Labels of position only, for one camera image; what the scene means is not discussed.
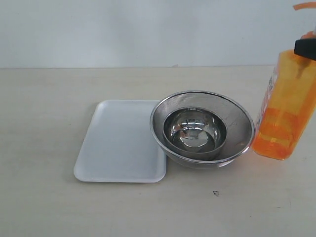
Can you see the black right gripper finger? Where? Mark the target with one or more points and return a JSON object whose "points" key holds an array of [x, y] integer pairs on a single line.
{"points": [[306, 48]]}

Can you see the small stainless steel bowl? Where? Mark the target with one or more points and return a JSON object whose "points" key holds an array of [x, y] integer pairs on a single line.
{"points": [[195, 133]]}

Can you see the orange pump soap bottle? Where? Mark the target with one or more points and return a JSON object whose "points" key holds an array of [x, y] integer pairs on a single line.
{"points": [[288, 104]]}

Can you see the white rectangular plastic tray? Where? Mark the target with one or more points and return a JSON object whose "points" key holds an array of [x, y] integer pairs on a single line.
{"points": [[119, 146]]}

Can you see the steel mesh strainer bowl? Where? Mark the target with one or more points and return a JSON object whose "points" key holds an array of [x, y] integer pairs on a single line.
{"points": [[239, 123]]}

